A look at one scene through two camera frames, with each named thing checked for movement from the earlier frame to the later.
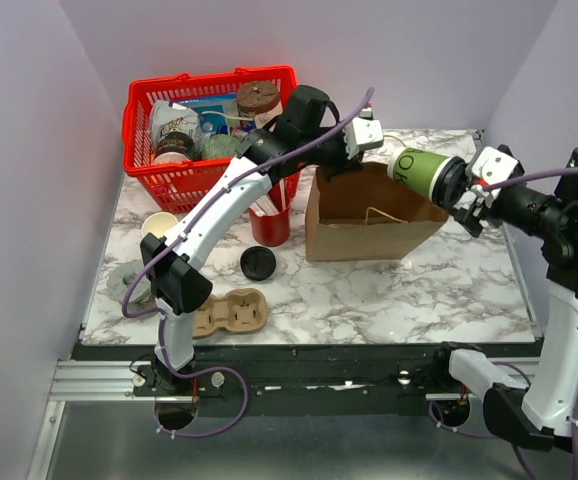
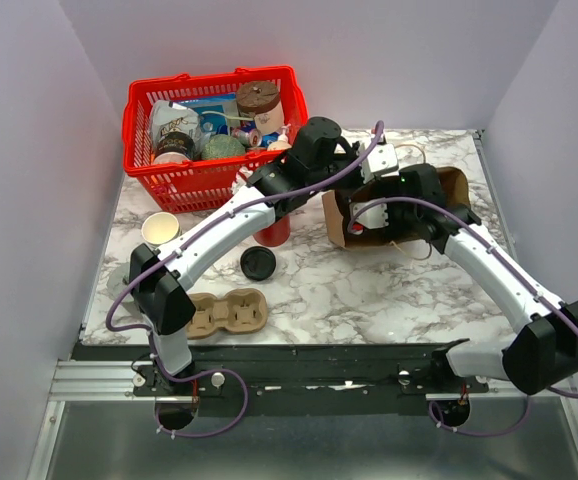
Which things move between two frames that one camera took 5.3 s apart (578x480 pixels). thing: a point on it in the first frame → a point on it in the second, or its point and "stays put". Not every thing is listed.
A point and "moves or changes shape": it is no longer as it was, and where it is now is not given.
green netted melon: (220, 146) stays put
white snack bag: (166, 117) stays put
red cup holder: (272, 230) stays put
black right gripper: (469, 217) → (394, 227)
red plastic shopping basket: (186, 187) stays put
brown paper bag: (365, 214) moves or changes shape
